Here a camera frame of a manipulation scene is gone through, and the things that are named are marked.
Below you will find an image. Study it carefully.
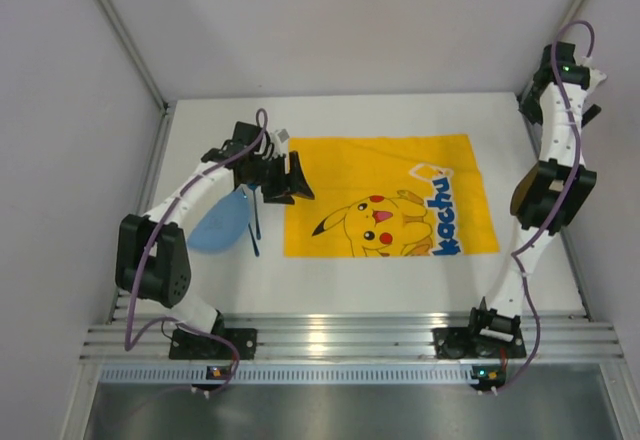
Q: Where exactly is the light blue plate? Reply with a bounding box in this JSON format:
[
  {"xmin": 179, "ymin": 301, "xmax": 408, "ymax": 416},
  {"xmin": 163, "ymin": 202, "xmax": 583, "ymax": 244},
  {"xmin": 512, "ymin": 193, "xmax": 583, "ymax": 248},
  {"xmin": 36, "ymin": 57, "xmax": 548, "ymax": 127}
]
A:
[{"xmin": 187, "ymin": 189, "xmax": 250, "ymax": 254}]

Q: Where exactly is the yellow Pikachu cloth placemat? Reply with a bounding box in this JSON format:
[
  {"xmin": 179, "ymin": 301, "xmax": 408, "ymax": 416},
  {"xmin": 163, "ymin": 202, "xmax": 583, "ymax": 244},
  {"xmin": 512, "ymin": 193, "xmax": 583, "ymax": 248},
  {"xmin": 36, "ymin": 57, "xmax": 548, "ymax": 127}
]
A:
[{"xmin": 284, "ymin": 134, "xmax": 500, "ymax": 258}]

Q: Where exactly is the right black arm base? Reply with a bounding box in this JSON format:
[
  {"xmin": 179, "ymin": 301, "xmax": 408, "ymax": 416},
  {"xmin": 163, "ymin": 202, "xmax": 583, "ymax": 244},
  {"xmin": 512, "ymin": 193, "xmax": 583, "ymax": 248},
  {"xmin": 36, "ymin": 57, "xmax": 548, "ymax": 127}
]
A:
[{"xmin": 432, "ymin": 327, "xmax": 527, "ymax": 360}]

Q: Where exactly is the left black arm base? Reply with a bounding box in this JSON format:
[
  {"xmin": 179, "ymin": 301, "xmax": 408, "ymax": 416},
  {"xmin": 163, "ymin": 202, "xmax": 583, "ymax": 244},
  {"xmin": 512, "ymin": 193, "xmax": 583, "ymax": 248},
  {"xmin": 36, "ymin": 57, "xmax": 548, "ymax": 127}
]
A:
[{"xmin": 168, "ymin": 328, "xmax": 258, "ymax": 360}]

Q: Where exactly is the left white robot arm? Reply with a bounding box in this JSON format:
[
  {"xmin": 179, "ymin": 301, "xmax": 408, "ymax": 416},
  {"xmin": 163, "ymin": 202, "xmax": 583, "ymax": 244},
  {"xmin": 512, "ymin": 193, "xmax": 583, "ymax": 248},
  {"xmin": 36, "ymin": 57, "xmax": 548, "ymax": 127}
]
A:
[{"xmin": 115, "ymin": 108, "xmax": 315, "ymax": 349}]

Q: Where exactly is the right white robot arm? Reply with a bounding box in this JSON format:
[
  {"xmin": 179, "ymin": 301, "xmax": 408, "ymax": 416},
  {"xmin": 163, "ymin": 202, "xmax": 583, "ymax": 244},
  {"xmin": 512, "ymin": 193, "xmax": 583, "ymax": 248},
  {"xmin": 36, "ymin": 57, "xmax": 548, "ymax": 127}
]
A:
[{"xmin": 469, "ymin": 42, "xmax": 606, "ymax": 344}]

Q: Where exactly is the blue metallic spoon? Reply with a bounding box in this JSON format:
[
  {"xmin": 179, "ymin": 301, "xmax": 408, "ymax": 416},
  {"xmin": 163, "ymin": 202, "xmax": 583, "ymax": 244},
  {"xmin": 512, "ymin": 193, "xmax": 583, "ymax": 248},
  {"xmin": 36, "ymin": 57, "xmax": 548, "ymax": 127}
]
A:
[{"xmin": 248, "ymin": 185, "xmax": 262, "ymax": 240}]

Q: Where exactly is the blue metallic fork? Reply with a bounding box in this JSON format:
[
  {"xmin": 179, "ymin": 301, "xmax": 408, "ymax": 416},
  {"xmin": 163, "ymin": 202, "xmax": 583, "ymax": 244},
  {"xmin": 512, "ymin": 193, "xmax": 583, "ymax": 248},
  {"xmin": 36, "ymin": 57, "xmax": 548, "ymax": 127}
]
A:
[{"xmin": 248, "ymin": 223, "xmax": 260, "ymax": 257}]

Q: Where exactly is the left aluminium frame post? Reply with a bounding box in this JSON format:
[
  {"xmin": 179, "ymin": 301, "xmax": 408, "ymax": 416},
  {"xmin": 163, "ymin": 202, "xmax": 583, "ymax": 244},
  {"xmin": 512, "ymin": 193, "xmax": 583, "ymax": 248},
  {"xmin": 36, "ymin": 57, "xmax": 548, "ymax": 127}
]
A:
[{"xmin": 74, "ymin": 0, "xmax": 171, "ymax": 111}]

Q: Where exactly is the aluminium mounting rail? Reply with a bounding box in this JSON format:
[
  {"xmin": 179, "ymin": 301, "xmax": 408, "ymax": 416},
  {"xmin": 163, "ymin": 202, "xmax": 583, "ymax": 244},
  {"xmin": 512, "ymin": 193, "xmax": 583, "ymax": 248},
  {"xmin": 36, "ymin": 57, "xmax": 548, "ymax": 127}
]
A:
[{"xmin": 80, "ymin": 313, "xmax": 623, "ymax": 363}]

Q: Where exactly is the perforated cable duct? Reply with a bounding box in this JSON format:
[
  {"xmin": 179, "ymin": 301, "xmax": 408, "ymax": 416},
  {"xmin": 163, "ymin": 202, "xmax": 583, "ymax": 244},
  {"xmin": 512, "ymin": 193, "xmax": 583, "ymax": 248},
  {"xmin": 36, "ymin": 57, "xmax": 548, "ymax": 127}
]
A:
[{"xmin": 100, "ymin": 364, "xmax": 503, "ymax": 385}]

